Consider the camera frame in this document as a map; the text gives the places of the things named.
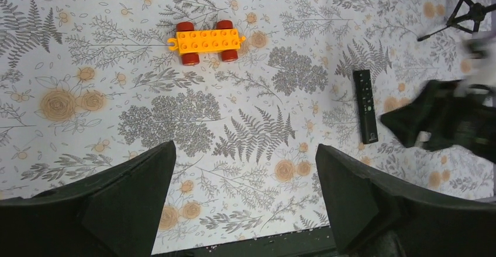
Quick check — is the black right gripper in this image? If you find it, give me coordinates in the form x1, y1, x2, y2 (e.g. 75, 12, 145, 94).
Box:
380, 80, 495, 163

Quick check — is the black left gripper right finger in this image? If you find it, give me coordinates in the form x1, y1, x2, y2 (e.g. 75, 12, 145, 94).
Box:
315, 144, 495, 256

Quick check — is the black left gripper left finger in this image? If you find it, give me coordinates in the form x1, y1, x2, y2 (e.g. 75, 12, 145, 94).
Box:
1, 141, 176, 256

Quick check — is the black remote control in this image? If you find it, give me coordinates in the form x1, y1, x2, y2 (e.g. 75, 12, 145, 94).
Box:
353, 70, 378, 145

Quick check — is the black microphone tripod stand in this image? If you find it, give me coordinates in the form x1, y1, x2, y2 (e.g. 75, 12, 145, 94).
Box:
416, 0, 496, 43

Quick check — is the floral patterned table mat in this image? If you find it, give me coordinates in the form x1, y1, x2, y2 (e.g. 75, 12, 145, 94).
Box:
1, 0, 494, 253

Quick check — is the yellow red toy car block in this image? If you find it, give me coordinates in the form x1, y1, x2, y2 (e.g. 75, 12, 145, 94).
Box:
167, 20, 246, 66

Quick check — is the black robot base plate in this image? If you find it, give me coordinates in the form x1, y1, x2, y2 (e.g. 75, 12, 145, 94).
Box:
158, 227, 340, 257

